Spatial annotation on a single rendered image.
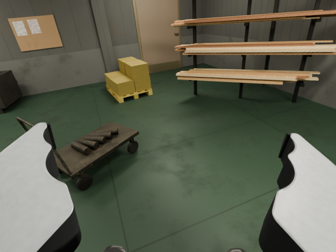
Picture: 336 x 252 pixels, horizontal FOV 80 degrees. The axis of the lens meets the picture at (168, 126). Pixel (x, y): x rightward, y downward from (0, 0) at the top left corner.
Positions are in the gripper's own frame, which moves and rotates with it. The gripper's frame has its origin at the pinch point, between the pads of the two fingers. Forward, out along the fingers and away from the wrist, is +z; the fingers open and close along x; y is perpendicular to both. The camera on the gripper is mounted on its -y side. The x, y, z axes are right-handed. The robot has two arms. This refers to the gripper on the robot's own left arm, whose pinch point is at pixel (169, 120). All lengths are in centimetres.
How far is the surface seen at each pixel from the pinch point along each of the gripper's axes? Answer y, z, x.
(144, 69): 105, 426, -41
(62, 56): 112, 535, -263
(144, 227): 161, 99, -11
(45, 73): 152, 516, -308
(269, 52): 40, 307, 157
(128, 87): 141, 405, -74
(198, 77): 100, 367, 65
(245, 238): 150, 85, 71
